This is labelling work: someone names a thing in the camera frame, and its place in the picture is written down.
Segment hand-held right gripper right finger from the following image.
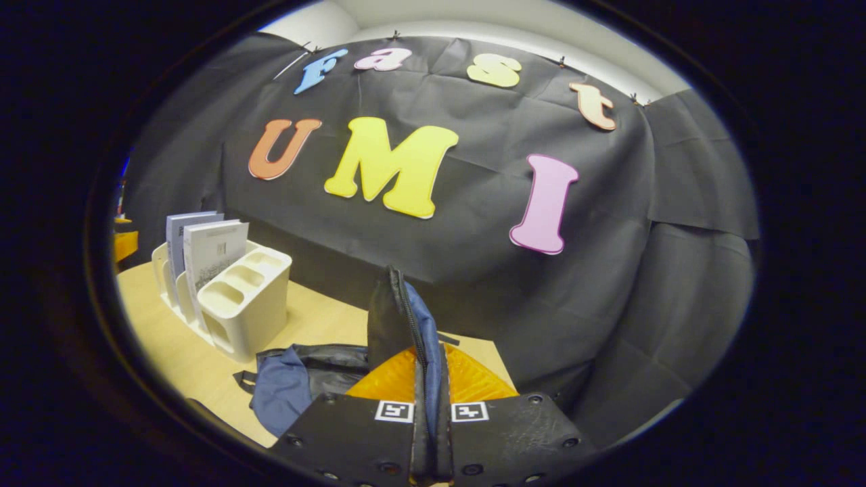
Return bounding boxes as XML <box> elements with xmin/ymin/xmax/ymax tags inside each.
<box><xmin>440</xmin><ymin>342</ymin><xmax>597</xmax><ymax>487</ymax></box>

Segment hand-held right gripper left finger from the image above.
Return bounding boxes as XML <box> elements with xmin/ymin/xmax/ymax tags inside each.
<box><xmin>271</xmin><ymin>348</ymin><xmax>424</xmax><ymax>487</ymax></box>

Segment grey-blue cover book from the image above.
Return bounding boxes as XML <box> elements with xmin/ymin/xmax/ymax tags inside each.
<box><xmin>166</xmin><ymin>211</ymin><xmax>224</xmax><ymax>279</ymax></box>

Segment blue schoolbag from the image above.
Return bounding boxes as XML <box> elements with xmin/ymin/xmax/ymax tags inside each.
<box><xmin>233</xmin><ymin>266</ymin><xmax>462</xmax><ymax>484</ymax></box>

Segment white cover book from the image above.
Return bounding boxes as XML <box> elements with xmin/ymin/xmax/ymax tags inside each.
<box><xmin>183</xmin><ymin>219</ymin><xmax>250</xmax><ymax>319</ymax></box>

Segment white plastic bookshelf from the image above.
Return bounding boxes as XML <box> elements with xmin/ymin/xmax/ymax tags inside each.
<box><xmin>152</xmin><ymin>240</ymin><xmax>293</xmax><ymax>363</ymax></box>

